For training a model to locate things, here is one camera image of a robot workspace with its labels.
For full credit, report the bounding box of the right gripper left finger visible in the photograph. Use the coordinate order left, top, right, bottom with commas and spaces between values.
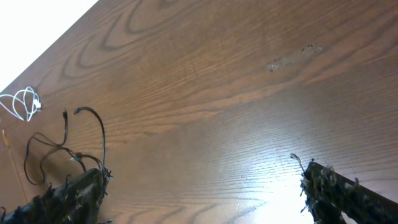
1, 168, 111, 224

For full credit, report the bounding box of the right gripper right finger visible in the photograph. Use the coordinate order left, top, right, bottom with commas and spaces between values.
290, 153, 397, 223

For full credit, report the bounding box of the black usb cable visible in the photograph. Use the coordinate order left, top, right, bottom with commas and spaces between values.
23, 109, 105, 186

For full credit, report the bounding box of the white usb cable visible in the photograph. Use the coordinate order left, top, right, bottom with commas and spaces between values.
0, 86, 42, 123

